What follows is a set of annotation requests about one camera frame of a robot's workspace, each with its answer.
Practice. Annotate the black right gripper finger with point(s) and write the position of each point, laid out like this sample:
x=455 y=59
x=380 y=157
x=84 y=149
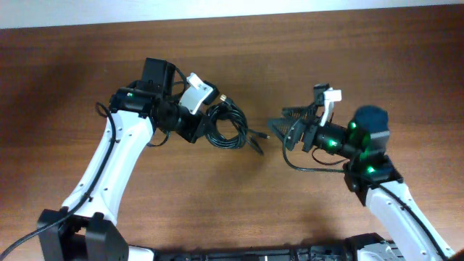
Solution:
x=286 y=129
x=297 y=112

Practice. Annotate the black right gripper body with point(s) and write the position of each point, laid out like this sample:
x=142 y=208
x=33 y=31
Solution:
x=312 y=123

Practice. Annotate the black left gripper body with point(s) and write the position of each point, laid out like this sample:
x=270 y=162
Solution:
x=188 y=124

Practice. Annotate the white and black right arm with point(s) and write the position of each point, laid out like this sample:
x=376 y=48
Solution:
x=368 y=172

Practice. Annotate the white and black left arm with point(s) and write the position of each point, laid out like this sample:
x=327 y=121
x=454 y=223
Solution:
x=85 y=226

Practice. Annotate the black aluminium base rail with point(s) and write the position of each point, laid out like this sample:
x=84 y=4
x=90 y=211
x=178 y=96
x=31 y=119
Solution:
x=368 y=246

